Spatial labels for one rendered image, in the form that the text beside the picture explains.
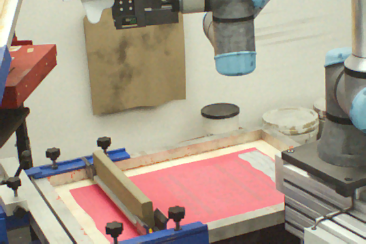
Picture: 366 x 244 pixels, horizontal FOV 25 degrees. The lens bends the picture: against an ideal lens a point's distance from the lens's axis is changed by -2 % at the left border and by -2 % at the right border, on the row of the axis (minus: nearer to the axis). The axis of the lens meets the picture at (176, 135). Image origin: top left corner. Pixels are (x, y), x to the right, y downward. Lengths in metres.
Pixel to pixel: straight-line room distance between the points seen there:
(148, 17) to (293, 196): 0.63
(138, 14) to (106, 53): 2.79
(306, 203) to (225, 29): 0.54
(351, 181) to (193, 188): 0.82
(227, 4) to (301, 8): 3.29
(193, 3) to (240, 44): 0.11
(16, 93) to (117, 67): 1.33
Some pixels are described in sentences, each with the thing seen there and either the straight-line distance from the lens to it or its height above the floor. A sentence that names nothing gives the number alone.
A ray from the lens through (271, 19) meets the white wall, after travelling 4.67.
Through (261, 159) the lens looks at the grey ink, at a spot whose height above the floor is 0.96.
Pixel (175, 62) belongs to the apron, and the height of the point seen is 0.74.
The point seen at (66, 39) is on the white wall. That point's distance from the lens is 4.24.
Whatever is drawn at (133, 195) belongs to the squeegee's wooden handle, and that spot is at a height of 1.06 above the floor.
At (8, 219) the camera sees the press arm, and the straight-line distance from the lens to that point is 2.19.
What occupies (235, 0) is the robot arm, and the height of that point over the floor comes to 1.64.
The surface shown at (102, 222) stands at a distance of 2.25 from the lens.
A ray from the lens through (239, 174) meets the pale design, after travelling 2.47.
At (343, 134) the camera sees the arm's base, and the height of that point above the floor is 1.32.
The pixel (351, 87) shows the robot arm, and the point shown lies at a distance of 1.58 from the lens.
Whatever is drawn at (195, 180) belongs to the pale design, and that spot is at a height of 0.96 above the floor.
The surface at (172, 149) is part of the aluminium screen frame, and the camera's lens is 2.59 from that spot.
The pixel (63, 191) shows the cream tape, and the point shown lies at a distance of 2.46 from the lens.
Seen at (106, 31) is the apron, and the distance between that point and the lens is 4.22.
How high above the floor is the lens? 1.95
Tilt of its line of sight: 21 degrees down
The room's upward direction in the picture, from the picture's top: 4 degrees counter-clockwise
